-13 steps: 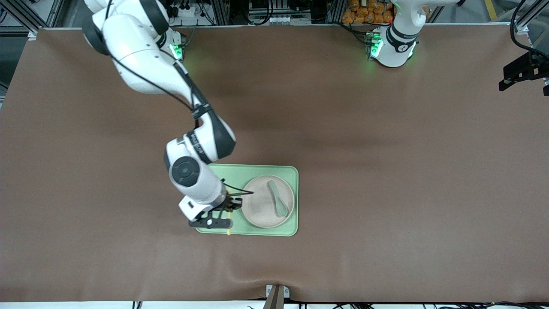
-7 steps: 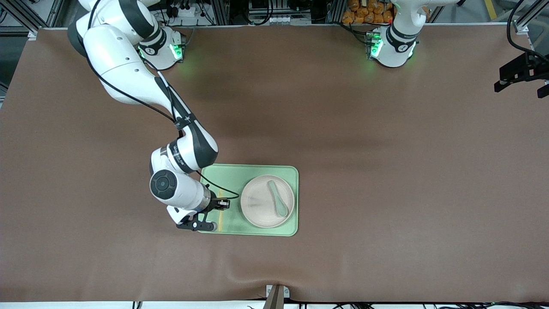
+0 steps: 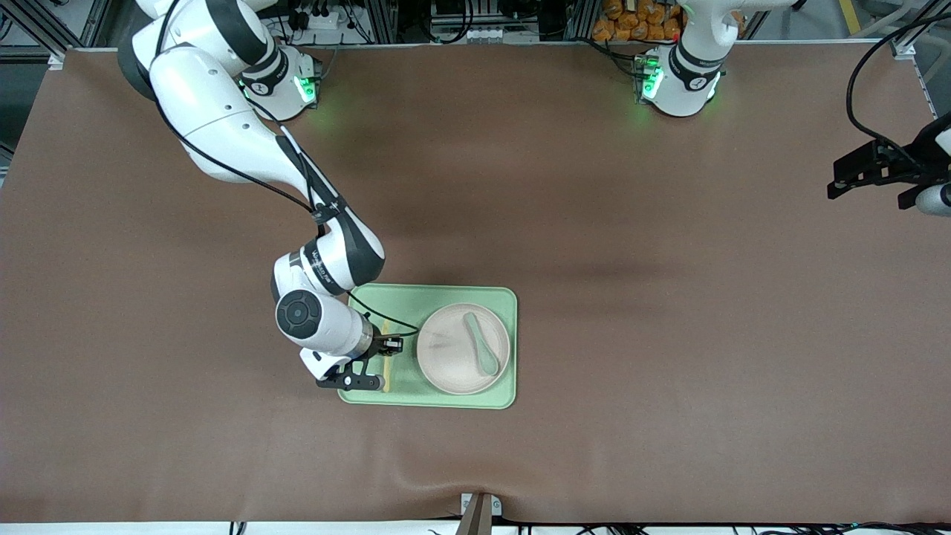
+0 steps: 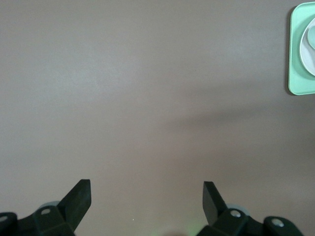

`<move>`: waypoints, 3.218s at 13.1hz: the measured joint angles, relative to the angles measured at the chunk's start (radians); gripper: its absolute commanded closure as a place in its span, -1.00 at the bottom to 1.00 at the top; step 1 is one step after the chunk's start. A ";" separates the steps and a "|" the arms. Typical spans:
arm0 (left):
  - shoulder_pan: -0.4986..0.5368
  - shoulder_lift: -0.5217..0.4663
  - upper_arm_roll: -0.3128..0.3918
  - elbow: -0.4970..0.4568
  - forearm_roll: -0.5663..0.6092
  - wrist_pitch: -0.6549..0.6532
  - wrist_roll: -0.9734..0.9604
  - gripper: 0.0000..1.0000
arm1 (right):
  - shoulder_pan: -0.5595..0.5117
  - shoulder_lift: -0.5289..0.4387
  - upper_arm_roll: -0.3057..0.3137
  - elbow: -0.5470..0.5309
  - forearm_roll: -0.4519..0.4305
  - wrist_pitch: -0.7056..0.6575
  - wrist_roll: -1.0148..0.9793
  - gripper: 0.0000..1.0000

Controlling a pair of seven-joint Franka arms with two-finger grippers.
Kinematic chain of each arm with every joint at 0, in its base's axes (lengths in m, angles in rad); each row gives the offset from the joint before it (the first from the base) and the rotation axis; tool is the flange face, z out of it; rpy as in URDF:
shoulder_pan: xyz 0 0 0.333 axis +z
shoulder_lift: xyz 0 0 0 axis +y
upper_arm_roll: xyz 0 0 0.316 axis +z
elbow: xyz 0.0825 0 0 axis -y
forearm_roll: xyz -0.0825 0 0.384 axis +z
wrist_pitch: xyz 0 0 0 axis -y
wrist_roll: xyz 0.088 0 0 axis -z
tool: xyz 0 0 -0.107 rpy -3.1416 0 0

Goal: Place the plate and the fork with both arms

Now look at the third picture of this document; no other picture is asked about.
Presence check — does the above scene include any round beige plate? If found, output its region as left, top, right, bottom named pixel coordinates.
left=416, top=302, right=511, bottom=396

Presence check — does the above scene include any green plastic spoon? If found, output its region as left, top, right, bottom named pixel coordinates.
left=463, top=311, right=500, bottom=377

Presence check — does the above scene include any light green rectangular tray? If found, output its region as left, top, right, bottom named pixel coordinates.
left=338, top=285, right=519, bottom=410

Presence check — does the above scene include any brown table mat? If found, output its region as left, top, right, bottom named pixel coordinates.
left=0, top=45, right=951, bottom=525

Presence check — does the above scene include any pile of orange packets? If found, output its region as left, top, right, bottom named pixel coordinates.
left=592, top=0, right=683, bottom=42

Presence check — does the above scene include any white power strip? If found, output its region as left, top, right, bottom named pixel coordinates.
left=293, top=9, right=343, bottom=31

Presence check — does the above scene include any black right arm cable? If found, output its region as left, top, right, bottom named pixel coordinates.
left=152, top=0, right=422, bottom=346

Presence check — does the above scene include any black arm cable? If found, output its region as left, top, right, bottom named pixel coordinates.
left=152, top=0, right=422, bottom=346
left=846, top=11, right=951, bottom=169

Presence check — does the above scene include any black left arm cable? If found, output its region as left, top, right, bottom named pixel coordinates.
left=846, top=11, right=951, bottom=169

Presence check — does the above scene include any aluminium frame profile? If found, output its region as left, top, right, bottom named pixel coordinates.
left=0, top=0, right=112, bottom=69
left=888, top=0, right=951, bottom=60

